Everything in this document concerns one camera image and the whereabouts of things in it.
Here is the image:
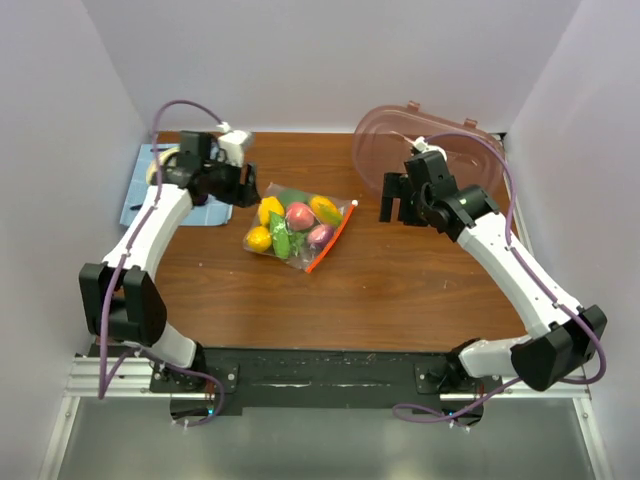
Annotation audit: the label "aluminium frame rail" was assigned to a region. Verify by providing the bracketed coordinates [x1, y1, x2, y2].
[62, 352, 594, 401]

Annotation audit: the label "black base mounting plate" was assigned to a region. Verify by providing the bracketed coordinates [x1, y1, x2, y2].
[149, 346, 504, 419]

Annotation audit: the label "yellow fake lemon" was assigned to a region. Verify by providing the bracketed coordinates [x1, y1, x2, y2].
[245, 225, 272, 253]

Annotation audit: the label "green fake grapes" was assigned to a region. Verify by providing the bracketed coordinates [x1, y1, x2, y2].
[288, 231, 307, 257]

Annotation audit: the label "purple fake onion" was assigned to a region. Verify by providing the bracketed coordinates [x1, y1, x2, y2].
[306, 224, 334, 251]

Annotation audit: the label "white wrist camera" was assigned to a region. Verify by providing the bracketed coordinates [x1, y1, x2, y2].
[218, 130, 254, 167]
[409, 136, 430, 155]

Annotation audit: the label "pink clear plastic container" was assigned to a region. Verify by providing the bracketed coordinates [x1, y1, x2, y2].
[352, 102, 504, 198]

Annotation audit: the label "clear zip top bag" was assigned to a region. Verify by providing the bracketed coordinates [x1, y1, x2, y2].
[243, 183, 359, 273]

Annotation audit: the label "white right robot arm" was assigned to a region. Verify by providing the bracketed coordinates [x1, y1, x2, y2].
[380, 148, 607, 393]

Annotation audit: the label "yellow fake bell pepper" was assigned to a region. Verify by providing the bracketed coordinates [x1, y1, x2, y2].
[258, 196, 285, 226]

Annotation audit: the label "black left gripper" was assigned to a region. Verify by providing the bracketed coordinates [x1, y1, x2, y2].
[203, 153, 262, 209]

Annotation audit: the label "blue checked cloth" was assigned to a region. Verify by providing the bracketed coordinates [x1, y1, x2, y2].
[119, 144, 233, 227]

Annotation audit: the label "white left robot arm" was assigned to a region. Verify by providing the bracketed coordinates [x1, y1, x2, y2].
[79, 129, 260, 392]

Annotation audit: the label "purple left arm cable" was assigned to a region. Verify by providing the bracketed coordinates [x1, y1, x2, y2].
[97, 100, 226, 427]

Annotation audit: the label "dark green fake pepper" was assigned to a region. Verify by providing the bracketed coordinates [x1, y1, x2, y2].
[277, 189, 309, 209]

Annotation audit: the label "yellow green fake mango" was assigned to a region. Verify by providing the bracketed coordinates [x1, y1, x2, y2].
[309, 195, 343, 228]

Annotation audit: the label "light green fake cucumber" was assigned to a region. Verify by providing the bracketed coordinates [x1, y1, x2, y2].
[269, 212, 291, 260]

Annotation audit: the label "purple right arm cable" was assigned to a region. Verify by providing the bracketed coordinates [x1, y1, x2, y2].
[392, 132, 608, 427]

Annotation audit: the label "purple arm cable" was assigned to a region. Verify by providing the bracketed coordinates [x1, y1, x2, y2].
[392, 132, 608, 427]
[97, 100, 226, 427]

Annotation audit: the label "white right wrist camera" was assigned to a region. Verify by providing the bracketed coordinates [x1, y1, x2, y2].
[409, 136, 430, 155]

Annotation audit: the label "cream round plate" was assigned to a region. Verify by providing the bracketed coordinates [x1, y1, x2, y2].
[145, 146, 179, 185]

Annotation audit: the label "red fake apple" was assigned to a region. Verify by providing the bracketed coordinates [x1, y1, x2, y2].
[285, 203, 316, 231]

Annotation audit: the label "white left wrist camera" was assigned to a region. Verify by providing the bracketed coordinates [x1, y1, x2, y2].
[218, 130, 254, 167]

